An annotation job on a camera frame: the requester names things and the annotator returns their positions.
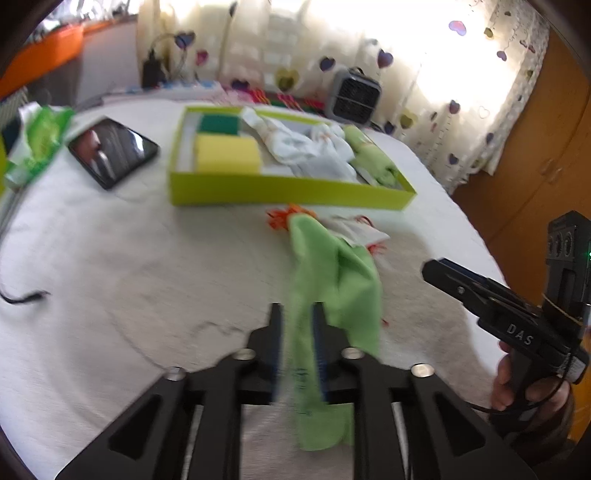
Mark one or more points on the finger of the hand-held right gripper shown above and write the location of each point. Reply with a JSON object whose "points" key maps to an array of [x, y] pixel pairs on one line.
{"points": [[461, 281]]}

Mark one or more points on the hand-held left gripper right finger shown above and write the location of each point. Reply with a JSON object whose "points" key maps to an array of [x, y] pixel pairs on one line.
{"points": [[319, 355]]}

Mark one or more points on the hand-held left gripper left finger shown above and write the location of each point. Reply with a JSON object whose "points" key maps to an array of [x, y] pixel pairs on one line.
{"points": [[276, 355]]}

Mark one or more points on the green cloth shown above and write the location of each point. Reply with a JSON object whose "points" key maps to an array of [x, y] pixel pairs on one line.
{"points": [[332, 277]]}

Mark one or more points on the lime green cardboard box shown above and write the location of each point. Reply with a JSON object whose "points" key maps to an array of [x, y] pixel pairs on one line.
{"points": [[277, 191]]}

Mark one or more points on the plain yellow sponge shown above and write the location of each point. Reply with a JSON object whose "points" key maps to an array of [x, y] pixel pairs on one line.
{"points": [[226, 154]]}

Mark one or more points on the person's right forearm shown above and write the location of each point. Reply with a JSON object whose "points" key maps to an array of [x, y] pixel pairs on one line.
{"points": [[540, 438]]}

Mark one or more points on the person's right hand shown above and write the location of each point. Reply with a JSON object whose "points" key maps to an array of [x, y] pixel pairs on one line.
{"points": [[499, 387]]}

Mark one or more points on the white cloth with orange trim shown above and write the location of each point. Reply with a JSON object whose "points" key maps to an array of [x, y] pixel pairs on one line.
{"points": [[360, 233]]}

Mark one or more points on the small orange toy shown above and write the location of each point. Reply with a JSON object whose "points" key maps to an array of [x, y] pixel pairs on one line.
{"points": [[286, 217]]}

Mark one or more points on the wooden wardrobe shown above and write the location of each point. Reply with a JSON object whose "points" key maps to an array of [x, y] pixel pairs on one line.
{"points": [[545, 138]]}

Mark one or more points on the rolled green towel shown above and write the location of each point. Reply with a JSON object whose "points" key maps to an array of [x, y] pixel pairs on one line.
{"points": [[374, 154]]}

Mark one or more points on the grey desktop fan heater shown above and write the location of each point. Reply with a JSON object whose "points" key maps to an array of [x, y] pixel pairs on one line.
{"points": [[353, 94]]}

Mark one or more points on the heart print curtain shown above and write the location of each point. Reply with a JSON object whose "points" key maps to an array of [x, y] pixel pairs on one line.
{"points": [[415, 55]]}

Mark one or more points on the yellow sponge with green scourer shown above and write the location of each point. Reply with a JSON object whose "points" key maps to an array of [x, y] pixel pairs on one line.
{"points": [[219, 124]]}

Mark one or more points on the colourful striped cloth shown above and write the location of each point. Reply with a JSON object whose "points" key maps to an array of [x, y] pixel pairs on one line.
{"points": [[286, 99]]}

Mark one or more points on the black smartphone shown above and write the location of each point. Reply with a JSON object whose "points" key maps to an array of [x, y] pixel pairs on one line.
{"points": [[113, 152]]}

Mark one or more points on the white power strip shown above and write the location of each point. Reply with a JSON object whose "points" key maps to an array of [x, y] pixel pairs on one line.
{"points": [[184, 90]]}

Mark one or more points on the black power adapter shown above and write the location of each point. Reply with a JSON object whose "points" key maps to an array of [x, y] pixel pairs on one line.
{"points": [[151, 71]]}

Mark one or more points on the green wet wipes packet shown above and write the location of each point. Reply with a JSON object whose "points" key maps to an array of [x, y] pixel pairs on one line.
{"points": [[41, 134]]}

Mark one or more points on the orange shelf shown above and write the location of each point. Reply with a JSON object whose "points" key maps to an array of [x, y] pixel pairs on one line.
{"points": [[41, 53]]}

